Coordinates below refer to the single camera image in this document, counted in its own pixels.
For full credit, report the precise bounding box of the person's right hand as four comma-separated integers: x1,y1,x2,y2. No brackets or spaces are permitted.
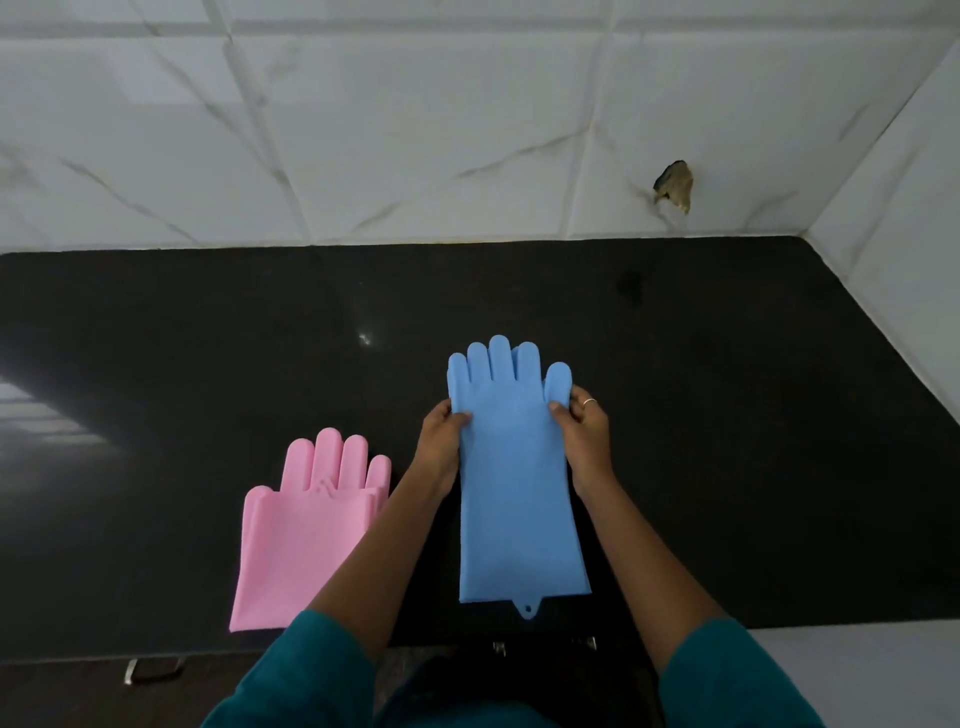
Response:
548,385,618,499

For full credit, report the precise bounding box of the person's left hand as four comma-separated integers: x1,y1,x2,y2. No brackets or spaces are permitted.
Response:
413,399,474,501

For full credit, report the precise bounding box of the blue rubber glove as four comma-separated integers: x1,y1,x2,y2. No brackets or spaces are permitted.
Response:
447,334,593,622

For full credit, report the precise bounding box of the person's left forearm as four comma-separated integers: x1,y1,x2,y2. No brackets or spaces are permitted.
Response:
308,480,457,651

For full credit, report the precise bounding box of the person's right forearm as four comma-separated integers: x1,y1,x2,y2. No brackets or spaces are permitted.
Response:
576,477,730,674

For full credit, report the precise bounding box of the pink rubber glove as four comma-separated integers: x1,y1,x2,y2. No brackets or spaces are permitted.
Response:
228,427,393,633

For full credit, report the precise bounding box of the teal long-sleeved shirt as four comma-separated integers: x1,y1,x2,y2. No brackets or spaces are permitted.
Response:
201,609,828,728

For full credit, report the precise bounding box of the metal drawer handle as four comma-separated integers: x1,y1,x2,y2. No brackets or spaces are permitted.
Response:
123,657,187,686
490,635,600,659

